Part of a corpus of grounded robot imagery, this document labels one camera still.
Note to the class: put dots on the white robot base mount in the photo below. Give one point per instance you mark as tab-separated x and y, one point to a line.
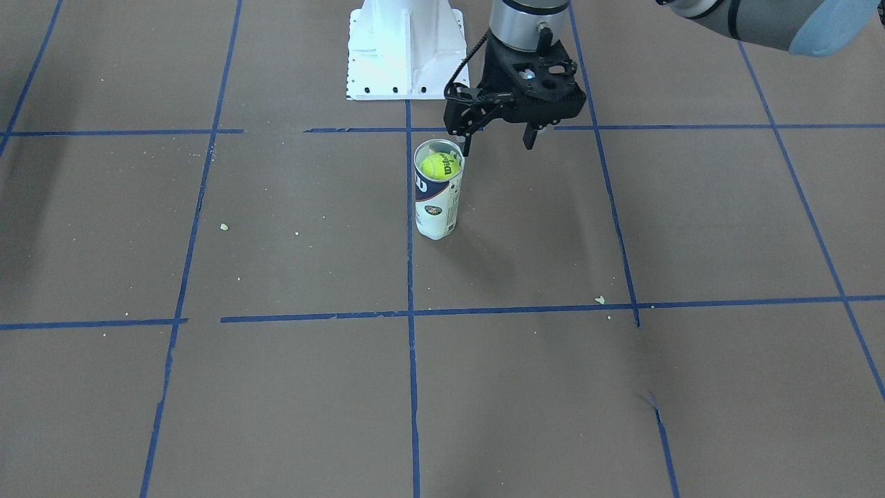
403	49

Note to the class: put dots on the clear tennis ball can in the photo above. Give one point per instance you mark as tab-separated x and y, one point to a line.
436	203

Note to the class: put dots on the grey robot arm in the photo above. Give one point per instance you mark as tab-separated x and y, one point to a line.
807	28

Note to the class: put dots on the yellow Wilson tennis ball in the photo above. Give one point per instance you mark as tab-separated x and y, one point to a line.
440	167

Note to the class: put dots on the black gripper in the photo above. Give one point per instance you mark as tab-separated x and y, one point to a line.
494	78

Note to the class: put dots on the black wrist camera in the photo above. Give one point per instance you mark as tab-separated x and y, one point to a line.
465	107

